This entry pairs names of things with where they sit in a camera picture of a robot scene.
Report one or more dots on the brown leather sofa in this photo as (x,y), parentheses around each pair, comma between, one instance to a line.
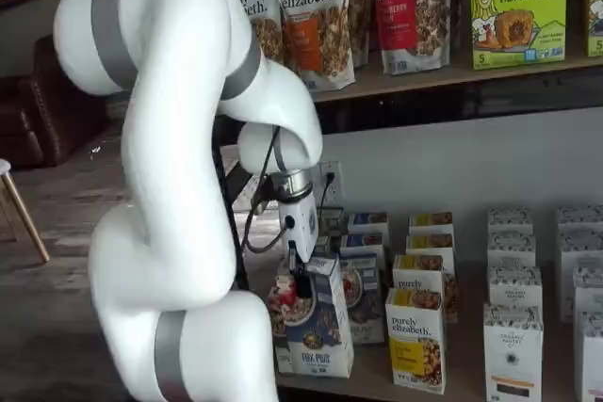
(56,115)

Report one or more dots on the yellow white granola box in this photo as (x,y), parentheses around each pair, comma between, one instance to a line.
(414,350)
(424,275)
(431,220)
(431,242)

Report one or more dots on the green white oatmeal box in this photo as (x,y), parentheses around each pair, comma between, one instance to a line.
(281,317)
(332,218)

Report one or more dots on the wooden stool leg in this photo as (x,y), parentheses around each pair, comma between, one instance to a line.
(28,223)

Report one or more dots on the orange label granola bag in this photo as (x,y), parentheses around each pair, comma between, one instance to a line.
(320,44)

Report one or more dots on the green Bobo's snack box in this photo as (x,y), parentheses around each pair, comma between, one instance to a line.
(518,11)

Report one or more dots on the blue white flax cereal box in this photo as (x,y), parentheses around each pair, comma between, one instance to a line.
(365,308)
(325,326)

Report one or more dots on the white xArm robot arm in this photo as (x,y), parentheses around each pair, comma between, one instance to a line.
(179,91)

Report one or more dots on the white granola bag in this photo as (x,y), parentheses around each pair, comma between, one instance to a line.
(360,11)

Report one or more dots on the white wall outlet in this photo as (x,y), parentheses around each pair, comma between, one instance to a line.
(338,192)

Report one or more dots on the blue label granola bag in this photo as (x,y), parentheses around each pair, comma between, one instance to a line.
(264,30)

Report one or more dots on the red label granola bag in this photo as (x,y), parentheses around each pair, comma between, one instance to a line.
(410,20)

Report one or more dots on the blue label granola box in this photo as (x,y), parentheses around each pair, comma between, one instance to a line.
(369,220)
(363,242)

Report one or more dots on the white organic pantry box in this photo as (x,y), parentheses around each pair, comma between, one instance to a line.
(513,350)
(511,249)
(511,218)
(513,284)

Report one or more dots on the white patterned carton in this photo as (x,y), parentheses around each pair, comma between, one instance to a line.
(591,359)
(581,218)
(591,289)
(565,279)

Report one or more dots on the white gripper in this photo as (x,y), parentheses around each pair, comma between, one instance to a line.
(301,228)

